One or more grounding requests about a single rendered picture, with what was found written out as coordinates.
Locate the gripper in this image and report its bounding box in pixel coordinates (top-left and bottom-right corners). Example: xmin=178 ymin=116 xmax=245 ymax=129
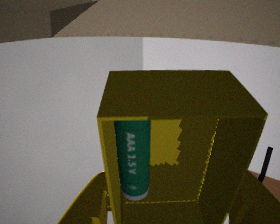
xmin=57 ymin=170 xmax=280 ymax=224

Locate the yellow box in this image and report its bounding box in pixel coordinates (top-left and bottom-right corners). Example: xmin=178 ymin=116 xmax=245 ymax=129
xmin=97 ymin=70 xmax=268 ymax=224

